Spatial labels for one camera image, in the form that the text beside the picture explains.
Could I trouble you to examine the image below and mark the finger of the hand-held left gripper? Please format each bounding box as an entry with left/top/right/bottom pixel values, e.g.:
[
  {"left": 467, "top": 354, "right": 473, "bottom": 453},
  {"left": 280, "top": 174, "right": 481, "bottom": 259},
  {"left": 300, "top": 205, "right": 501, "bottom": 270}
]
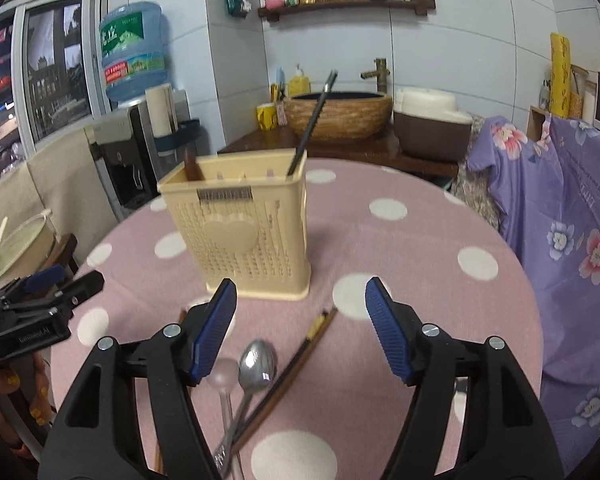
[
  {"left": 40, "top": 270, "right": 106, "bottom": 313},
  {"left": 0, "top": 265, "right": 68, "bottom": 306}
]

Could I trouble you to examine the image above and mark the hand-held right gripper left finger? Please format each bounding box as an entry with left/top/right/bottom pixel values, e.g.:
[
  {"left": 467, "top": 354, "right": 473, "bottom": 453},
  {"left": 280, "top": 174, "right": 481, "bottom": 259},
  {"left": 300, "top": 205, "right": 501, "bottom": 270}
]
[{"left": 37, "top": 278, "right": 238, "bottom": 480}]

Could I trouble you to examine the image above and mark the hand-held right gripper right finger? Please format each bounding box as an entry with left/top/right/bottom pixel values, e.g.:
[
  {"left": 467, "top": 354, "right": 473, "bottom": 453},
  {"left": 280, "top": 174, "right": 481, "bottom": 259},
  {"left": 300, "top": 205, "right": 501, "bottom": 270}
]
[{"left": 365, "top": 276, "right": 566, "bottom": 480}]

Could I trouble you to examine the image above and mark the metal spoon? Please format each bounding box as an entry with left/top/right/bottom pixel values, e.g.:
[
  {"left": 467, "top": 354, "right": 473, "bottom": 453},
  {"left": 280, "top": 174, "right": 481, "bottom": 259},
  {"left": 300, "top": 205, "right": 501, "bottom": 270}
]
[
  {"left": 205, "top": 357, "right": 246, "bottom": 480},
  {"left": 211, "top": 339, "right": 278, "bottom": 476}
]

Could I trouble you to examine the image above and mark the brown chopstick with yellow band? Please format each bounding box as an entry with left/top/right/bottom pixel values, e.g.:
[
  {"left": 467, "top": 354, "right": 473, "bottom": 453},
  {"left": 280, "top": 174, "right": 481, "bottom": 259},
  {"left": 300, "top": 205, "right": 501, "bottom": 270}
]
[{"left": 240, "top": 310, "right": 330, "bottom": 441}]

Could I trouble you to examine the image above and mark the brown wooden chopstick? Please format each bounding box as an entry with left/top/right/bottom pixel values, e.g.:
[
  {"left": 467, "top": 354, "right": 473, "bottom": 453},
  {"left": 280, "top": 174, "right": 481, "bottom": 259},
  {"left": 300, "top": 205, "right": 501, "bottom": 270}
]
[{"left": 230, "top": 307, "right": 339, "bottom": 456}]

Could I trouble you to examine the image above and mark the beige plastic utensil holder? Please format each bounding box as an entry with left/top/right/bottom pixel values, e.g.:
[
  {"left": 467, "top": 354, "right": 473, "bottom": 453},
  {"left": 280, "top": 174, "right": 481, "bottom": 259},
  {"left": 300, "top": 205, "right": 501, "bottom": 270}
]
[{"left": 157, "top": 151, "right": 312, "bottom": 302}]

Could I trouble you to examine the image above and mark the wooden stool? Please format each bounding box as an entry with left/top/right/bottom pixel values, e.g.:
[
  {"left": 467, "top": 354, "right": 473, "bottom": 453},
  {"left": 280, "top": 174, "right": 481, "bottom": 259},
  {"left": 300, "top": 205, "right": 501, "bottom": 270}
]
[{"left": 42, "top": 233, "right": 79, "bottom": 281}]

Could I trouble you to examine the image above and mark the white round basket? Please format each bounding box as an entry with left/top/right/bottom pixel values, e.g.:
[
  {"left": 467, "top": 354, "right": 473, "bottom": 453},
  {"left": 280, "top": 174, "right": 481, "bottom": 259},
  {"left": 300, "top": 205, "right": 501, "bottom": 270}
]
[{"left": 0, "top": 209, "right": 57, "bottom": 284}]

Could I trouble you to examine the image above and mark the beige cloth cover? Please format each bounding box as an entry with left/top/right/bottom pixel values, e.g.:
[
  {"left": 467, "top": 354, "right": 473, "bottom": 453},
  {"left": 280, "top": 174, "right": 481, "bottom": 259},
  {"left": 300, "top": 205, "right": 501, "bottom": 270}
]
[{"left": 0, "top": 125, "right": 118, "bottom": 261}]

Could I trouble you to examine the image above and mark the pink polka dot tablecloth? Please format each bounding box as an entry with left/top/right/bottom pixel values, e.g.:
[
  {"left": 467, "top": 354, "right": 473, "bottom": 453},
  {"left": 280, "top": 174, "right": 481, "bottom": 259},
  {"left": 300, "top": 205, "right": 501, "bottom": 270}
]
[{"left": 50, "top": 157, "right": 546, "bottom": 480}]

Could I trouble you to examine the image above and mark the water dispenser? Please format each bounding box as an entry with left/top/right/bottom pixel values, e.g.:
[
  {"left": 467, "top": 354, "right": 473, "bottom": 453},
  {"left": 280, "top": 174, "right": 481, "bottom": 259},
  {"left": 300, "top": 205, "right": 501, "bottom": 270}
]
[{"left": 87, "top": 90, "right": 191, "bottom": 221}]

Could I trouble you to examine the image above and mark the brown wooden spoon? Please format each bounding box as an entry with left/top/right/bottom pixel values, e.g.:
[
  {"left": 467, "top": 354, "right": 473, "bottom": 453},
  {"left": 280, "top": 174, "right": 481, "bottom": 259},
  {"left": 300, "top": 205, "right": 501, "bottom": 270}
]
[{"left": 183, "top": 152, "right": 204, "bottom": 181}]

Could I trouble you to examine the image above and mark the grey patterned cloth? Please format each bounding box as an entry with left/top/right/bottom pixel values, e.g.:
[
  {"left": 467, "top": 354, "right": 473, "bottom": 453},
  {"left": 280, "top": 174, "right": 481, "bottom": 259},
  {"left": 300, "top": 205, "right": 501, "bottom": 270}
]
[{"left": 450, "top": 115, "right": 507, "bottom": 233}]

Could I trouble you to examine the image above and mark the blue cup holder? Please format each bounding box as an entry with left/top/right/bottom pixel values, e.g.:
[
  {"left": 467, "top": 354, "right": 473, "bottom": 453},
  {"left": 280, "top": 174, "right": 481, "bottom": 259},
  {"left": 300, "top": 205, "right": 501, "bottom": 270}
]
[{"left": 152, "top": 119, "right": 201, "bottom": 154}]

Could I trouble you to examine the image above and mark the wooden vanity counter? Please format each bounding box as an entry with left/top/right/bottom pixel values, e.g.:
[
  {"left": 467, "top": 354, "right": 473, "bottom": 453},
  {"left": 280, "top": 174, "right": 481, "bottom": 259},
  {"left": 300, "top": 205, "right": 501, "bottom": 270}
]
[{"left": 217, "top": 125, "right": 461, "bottom": 179}]

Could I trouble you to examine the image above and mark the beige paper cup tube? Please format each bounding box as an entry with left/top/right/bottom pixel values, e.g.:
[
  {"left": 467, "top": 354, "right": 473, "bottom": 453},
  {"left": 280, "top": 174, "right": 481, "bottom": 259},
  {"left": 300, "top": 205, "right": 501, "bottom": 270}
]
[{"left": 145, "top": 84, "right": 178, "bottom": 139}]

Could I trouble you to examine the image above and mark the purple floral cloth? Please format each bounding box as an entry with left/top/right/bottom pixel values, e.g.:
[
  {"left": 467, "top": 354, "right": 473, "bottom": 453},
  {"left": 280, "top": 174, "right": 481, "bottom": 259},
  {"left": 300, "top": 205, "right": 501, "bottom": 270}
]
[{"left": 467, "top": 115, "right": 600, "bottom": 443}]

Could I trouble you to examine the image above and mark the window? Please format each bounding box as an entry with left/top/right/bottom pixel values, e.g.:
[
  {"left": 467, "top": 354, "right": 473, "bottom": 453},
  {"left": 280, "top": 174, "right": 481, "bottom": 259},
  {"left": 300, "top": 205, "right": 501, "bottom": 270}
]
[{"left": 10, "top": 0, "right": 112, "bottom": 147}]

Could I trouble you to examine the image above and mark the brown and white rice cooker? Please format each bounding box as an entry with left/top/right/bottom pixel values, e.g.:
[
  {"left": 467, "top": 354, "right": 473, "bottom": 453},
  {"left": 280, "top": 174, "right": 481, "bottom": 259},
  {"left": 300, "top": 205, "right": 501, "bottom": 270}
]
[{"left": 393, "top": 87, "right": 474, "bottom": 163}]

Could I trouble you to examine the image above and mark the woven round sink basin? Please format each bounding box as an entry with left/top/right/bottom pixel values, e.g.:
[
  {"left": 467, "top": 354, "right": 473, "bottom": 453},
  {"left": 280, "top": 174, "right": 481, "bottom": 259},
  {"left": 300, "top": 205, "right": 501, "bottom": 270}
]
[{"left": 284, "top": 91, "right": 394, "bottom": 142}]

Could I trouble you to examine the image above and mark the yellow cup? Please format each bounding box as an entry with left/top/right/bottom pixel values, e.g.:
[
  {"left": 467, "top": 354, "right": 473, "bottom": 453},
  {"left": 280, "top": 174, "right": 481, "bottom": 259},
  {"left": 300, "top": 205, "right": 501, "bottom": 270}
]
[{"left": 256, "top": 102, "right": 279, "bottom": 131}]

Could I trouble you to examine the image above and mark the black chopstick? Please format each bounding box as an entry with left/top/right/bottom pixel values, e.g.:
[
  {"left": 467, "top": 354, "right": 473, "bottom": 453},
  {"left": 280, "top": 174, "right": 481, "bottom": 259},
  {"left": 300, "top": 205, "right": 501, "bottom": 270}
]
[
  {"left": 289, "top": 72, "right": 339, "bottom": 178},
  {"left": 286, "top": 71, "right": 337, "bottom": 177}
]

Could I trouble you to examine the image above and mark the blue water jug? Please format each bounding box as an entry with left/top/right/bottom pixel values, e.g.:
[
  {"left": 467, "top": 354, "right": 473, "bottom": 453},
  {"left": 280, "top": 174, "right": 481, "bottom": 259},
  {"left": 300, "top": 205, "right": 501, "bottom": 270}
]
[{"left": 98, "top": 2, "right": 172, "bottom": 103}]

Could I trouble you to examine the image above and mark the wooden box shelf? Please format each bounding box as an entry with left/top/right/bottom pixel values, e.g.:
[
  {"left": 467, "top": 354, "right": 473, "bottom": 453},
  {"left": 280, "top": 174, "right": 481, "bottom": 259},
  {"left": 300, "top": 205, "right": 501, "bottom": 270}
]
[{"left": 526, "top": 105, "right": 552, "bottom": 142}]

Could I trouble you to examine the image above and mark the yellow soap pump bottle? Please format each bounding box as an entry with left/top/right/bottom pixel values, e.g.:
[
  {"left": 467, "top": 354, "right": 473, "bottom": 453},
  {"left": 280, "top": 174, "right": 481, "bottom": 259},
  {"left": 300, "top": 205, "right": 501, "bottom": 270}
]
[{"left": 287, "top": 64, "right": 312, "bottom": 97}]

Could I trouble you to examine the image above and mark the bronze faucet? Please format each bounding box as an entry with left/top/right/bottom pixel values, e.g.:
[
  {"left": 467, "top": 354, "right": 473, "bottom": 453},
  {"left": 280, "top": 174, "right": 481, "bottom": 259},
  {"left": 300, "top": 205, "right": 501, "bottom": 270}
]
[{"left": 360, "top": 58, "right": 389, "bottom": 94}]

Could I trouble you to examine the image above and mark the yellow patterned roll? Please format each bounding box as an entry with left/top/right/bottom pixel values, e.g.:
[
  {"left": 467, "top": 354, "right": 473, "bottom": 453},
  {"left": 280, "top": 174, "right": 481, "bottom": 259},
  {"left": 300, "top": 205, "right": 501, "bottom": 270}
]
[{"left": 550, "top": 33, "right": 572, "bottom": 120}]

